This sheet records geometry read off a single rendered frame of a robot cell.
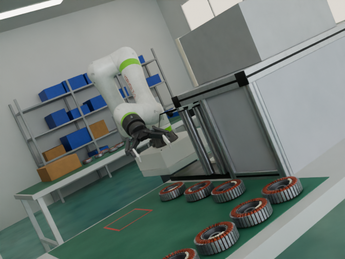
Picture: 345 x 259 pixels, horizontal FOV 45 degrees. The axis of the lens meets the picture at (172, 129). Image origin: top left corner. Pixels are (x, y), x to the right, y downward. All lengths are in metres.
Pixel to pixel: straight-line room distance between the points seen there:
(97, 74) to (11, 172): 6.09
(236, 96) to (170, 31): 8.65
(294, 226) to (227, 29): 0.71
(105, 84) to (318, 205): 1.46
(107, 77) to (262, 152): 1.13
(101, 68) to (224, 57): 0.91
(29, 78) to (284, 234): 7.73
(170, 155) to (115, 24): 7.25
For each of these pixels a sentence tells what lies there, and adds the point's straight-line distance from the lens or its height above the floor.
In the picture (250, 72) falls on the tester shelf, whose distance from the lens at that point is 1.34.
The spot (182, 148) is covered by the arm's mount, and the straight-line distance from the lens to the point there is 2.43.
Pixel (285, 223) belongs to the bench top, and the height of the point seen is 0.75.
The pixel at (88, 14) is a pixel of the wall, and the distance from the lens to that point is 9.30.
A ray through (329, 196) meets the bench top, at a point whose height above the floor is 0.73.
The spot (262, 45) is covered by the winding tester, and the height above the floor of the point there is 1.16.
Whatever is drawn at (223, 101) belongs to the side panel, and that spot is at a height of 1.04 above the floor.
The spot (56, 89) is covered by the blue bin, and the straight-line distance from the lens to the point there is 8.03.
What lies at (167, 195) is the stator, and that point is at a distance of 1.67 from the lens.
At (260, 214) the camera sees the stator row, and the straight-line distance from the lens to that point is 1.11.
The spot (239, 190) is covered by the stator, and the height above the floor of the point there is 0.77.
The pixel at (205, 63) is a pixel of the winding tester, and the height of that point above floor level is 1.18.
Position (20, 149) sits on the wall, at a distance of 8.28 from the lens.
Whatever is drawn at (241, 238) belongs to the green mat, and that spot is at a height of 0.75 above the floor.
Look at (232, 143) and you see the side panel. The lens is 1.51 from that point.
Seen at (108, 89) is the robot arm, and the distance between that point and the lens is 2.33.
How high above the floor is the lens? 1.17
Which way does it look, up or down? 6 degrees down
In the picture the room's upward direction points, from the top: 24 degrees counter-clockwise
